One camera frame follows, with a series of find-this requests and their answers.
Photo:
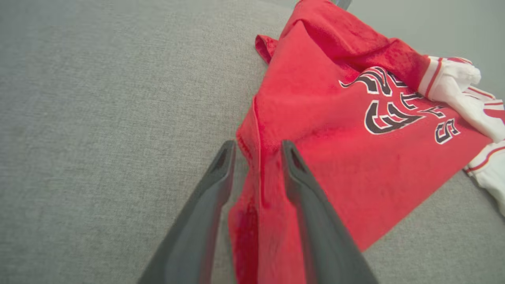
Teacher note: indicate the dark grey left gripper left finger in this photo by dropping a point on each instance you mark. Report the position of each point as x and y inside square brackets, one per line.
[193, 236]

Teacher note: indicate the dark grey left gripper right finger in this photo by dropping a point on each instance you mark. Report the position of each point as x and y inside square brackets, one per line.
[323, 244]

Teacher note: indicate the red basketball jersey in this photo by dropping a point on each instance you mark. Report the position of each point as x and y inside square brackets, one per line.
[335, 157]

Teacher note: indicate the grey fabric sofa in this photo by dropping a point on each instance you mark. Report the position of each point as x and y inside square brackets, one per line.
[98, 118]

